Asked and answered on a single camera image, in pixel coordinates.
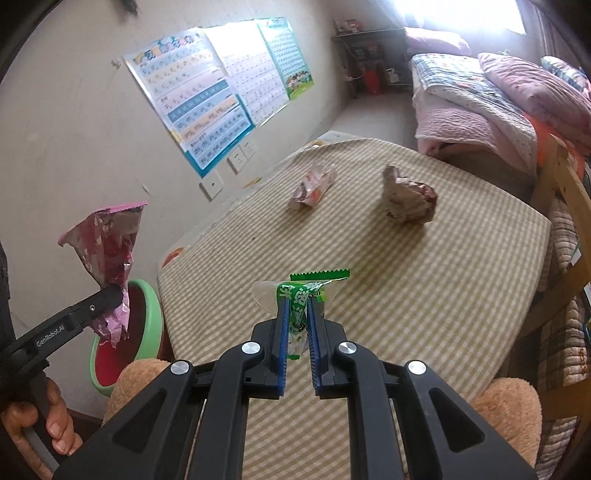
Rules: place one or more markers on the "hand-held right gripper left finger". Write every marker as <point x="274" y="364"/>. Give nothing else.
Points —
<point x="282" y="350"/>

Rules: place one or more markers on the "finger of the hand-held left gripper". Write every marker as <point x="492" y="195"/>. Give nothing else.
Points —
<point x="99" y="304"/>

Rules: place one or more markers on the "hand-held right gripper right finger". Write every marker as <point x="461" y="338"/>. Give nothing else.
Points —
<point x="314" y="350"/>

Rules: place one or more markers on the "green basin with red inside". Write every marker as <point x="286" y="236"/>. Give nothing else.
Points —
<point x="150" y="318"/>

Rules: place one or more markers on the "green snack wrapper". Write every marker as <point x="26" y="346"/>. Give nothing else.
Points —
<point x="300" y="295"/>

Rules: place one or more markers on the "pink foil wrapper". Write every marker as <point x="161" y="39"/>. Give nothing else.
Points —
<point x="111" y="240"/>

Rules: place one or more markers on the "person's left hand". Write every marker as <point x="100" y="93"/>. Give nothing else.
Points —
<point x="60" y="415"/>

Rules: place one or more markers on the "pink white snack wrapper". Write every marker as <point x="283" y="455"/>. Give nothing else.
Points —
<point x="314" y="187"/>

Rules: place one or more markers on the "brown crumpled wrapper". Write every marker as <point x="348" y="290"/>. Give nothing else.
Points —
<point x="408" y="198"/>

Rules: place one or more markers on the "brown plush trousers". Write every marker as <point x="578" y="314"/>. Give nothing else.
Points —
<point x="508" y="406"/>

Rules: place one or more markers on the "patchwork quilt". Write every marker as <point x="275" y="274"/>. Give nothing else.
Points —
<point x="565" y="332"/>

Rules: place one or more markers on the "pink quilt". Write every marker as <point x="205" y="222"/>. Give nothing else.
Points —
<point x="443" y="129"/>

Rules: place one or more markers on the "red container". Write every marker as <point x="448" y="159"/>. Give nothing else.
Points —
<point x="373" y="81"/>

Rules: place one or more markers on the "white dotted quilt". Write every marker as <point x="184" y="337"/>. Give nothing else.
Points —
<point x="508" y="124"/>

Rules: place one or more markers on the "black metal shelf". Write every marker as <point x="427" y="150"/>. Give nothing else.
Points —
<point x="355" y="46"/>

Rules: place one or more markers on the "orange cloth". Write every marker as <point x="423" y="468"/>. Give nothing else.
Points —
<point x="542" y="134"/>

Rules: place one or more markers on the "pink pillow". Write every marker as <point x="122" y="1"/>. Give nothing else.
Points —
<point x="434" y="40"/>

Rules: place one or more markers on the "plaid pillow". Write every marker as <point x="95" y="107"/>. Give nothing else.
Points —
<point x="568" y="74"/>

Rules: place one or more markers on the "white wall outlet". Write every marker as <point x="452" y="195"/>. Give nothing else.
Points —
<point x="212" y="184"/>

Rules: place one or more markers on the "blue bordered wall poster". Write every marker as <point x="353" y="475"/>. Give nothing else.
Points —
<point x="194" y="101"/>

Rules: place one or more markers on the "white wall poster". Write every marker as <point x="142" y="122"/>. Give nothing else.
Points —
<point x="249" y="69"/>

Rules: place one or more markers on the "wooden bed frame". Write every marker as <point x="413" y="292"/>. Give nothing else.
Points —
<point x="561" y="194"/>

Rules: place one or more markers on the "green bordered wall poster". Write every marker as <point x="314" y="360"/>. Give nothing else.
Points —
<point x="288" y="55"/>

